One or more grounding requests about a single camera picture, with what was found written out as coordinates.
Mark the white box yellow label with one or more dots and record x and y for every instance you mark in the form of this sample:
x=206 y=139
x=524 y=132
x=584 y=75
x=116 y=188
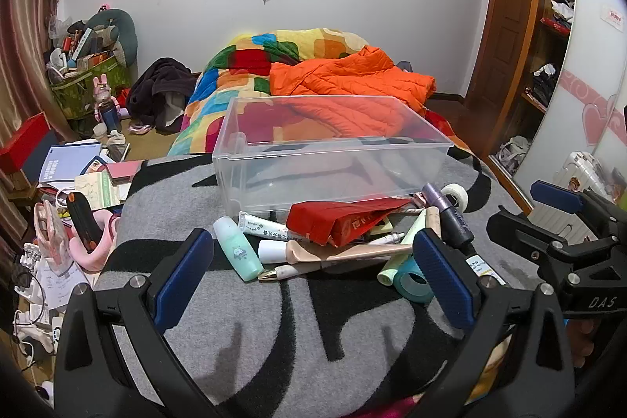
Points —
x=482 y=271

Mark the pale green tube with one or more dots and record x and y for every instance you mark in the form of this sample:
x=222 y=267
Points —
x=409 y=246

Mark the white printed tube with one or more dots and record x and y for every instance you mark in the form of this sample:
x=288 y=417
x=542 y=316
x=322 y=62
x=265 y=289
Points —
x=262 y=227

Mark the wooden door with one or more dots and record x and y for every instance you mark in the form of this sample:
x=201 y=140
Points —
x=504 y=36

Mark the pink transparent bag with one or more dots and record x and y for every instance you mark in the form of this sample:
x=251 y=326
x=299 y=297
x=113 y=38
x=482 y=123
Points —
x=51 y=237

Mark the slim white pen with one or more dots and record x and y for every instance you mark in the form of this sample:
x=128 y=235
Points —
x=389 y=239

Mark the teal tape roll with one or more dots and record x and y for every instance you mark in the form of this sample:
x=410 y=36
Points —
x=414 y=283

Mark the pink headphone stand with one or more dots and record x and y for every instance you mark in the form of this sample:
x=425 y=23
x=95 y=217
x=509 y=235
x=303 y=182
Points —
x=100 y=251

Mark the dark blue box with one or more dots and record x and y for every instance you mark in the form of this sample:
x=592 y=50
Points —
x=44 y=161

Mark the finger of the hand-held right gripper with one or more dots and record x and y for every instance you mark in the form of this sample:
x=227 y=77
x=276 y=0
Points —
x=519 y=229
x=556 y=196

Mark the red packet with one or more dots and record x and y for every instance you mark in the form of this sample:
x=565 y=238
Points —
x=338 y=219

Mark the wooden wardrobe shelf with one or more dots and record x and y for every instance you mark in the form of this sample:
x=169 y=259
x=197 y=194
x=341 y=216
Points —
x=551 y=36

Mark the orange down jacket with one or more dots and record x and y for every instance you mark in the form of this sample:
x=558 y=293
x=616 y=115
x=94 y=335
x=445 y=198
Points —
x=343 y=77

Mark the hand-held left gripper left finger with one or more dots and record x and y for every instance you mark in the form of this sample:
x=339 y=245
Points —
x=182 y=281

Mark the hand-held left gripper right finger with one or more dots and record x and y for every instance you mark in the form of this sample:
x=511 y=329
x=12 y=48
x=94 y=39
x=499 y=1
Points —
x=443 y=281

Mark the green storage bag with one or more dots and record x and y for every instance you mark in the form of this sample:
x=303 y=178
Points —
x=85 y=87

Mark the pink bunny toy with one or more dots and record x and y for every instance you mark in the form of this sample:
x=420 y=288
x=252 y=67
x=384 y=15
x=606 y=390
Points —
x=104 y=91

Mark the white bandage roll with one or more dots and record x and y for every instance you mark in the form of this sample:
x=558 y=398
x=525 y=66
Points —
x=455 y=196

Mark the colourful patchwork quilt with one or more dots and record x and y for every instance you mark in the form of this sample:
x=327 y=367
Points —
x=235 y=70

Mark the white power strip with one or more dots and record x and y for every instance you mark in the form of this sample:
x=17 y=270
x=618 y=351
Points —
x=32 y=300

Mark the blue white booklet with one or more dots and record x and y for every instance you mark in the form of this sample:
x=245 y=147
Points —
x=68 y=161

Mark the striped curtain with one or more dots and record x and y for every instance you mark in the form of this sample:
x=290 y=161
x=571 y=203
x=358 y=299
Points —
x=24 y=31

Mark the dark blue bottle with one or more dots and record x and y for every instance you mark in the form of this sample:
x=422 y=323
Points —
x=111 y=117

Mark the wooden stick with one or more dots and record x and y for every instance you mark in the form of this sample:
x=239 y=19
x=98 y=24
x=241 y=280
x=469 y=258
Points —
x=294 y=272

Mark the small green bottle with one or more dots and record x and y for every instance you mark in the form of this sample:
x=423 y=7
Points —
x=237 y=251

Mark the paper sheets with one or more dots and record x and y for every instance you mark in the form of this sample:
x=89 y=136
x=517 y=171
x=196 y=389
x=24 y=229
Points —
x=61 y=286

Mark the green white booklet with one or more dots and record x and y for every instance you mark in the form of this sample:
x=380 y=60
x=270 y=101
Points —
x=100 y=192

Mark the white cap beige tube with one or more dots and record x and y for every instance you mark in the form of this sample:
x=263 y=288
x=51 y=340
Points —
x=318 y=251

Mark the person's right hand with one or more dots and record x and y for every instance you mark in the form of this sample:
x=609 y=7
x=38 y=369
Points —
x=582 y=342

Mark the clear plastic box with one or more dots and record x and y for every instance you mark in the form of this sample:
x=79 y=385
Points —
x=338 y=163

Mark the grey-green neck pillow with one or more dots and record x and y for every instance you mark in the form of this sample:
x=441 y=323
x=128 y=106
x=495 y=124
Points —
x=120 y=28

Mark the grey black patterned blanket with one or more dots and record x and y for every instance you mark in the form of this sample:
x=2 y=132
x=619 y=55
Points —
x=274 y=339

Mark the red box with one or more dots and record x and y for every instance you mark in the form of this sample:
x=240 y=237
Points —
x=22 y=144

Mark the black orange device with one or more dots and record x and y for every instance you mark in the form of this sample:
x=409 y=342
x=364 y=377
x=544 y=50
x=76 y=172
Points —
x=84 y=222

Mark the white wardrobe sliding door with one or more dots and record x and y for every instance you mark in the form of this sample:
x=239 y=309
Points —
x=588 y=70

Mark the pink book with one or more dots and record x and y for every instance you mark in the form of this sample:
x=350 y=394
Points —
x=125 y=169

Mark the purple mascara tube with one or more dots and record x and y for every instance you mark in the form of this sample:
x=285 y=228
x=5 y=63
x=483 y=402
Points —
x=450 y=217

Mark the dark clothes pile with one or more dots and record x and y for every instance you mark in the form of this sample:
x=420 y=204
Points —
x=161 y=90

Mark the white suitcase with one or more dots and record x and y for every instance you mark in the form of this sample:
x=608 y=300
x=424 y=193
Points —
x=585 y=175

